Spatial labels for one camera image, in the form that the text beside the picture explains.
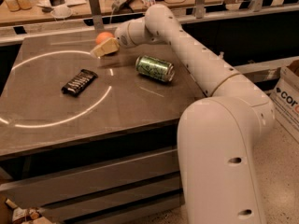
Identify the metal rail post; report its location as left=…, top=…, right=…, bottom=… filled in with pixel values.
left=89, top=0, right=104, bottom=31

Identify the glass jar left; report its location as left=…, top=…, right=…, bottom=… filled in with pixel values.
left=4, top=0, right=21, bottom=12

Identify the grey drawer cabinet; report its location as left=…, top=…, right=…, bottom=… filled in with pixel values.
left=0, top=31, right=202, bottom=224

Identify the white bowl on bench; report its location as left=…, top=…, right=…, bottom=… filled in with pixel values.
left=50, top=5, right=72, bottom=19

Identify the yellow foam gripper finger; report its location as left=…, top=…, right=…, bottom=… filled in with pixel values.
left=91, top=37, right=120, bottom=58

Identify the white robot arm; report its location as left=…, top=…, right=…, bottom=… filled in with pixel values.
left=94, top=4, right=275, bottom=224

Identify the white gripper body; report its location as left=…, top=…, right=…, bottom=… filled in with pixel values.
left=115, top=18, right=156, bottom=48

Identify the cardboard box with print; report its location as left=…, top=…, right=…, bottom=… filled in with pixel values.
left=270, top=60, right=299, bottom=142

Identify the black snack bar packet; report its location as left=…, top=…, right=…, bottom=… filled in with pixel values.
left=61, top=69, right=98, bottom=97

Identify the green soda can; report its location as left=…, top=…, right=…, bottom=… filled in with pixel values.
left=135, top=55, right=175, bottom=82

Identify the clear sanitizer bottle right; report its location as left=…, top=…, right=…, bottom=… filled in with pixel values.
left=219, top=51, right=224, bottom=59

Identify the orange fruit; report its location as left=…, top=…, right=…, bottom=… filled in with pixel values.
left=95, top=32, right=114, bottom=45

